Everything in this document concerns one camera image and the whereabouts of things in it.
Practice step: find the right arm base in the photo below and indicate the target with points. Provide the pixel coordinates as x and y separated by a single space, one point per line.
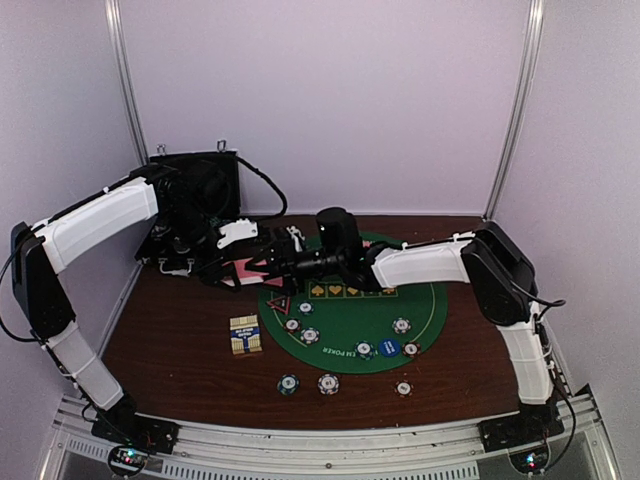
526 439

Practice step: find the black poker case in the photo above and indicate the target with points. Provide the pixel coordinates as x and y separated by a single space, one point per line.
225 175

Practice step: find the round green poker mat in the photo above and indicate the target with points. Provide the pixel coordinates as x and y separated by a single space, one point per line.
345 316

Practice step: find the dark blue chip stack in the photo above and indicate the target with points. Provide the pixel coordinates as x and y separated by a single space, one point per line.
288 384

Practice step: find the pink playing card deck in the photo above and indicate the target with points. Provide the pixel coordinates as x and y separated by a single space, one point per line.
242 272

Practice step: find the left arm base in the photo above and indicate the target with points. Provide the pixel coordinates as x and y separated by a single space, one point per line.
134 449

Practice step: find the blue white chip stack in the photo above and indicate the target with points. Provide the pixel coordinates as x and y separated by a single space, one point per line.
328 384

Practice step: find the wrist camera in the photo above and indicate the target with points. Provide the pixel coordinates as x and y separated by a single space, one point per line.
241 229
339 232

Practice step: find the brown chip stack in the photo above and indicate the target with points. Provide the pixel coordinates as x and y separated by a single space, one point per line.
404 389

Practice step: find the red triangular dealer marker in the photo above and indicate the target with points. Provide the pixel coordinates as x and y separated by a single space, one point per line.
280 304

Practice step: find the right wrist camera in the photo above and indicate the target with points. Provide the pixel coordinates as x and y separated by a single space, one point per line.
339 232

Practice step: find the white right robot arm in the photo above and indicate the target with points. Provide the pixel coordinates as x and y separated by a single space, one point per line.
488 360

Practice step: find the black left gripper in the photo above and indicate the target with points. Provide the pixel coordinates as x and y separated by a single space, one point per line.
209 274

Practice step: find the blue round button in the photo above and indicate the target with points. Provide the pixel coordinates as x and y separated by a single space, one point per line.
389 348

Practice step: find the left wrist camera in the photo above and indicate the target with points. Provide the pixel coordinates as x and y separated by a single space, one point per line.
241 229

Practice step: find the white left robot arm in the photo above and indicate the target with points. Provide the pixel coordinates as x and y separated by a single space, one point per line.
42 251

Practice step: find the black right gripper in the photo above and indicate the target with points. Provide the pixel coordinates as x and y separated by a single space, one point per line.
291 271

